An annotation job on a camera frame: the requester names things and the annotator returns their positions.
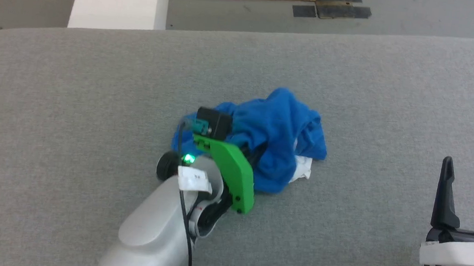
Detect white label tag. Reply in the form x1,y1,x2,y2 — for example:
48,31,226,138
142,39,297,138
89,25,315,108
176,166,214,194

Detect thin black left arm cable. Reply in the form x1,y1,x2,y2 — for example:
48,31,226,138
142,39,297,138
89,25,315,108
165,119,206,266

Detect long black floor mat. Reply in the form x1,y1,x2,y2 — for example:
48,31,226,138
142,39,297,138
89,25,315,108
315,2,373,23

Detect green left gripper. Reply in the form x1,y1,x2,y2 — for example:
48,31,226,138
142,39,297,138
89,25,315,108
186,134,268,216

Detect blue white-sleeved T-shirt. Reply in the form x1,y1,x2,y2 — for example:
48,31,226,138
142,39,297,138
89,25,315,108
167,79,333,198

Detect teal cable connector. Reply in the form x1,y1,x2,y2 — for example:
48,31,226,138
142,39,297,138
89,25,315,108
190,119,213,136

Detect small black floor mat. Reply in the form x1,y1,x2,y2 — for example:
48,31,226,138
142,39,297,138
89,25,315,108
291,4,318,19

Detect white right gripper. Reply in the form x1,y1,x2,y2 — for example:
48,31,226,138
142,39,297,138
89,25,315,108
418,155,474,266

